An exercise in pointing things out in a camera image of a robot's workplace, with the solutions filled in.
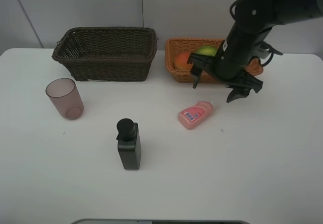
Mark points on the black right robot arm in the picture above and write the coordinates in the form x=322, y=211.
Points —
x=254, y=19

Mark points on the red orange peach fruit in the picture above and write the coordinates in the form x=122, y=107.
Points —
x=181, y=61

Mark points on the pink lotion bottle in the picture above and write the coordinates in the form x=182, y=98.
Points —
x=194, y=115

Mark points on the dark brown wicker basket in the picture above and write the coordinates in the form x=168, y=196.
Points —
x=117, y=54

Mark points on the translucent purple plastic cup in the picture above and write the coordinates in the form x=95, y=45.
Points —
x=65, y=96

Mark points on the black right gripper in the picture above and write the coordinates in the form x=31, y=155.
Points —
x=228, y=64

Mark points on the green round fruit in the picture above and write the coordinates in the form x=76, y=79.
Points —
x=207, y=50

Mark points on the black pump dispenser bottle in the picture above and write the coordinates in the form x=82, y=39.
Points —
x=129, y=145

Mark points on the tan wicker basket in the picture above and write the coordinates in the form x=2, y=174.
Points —
x=177, y=49

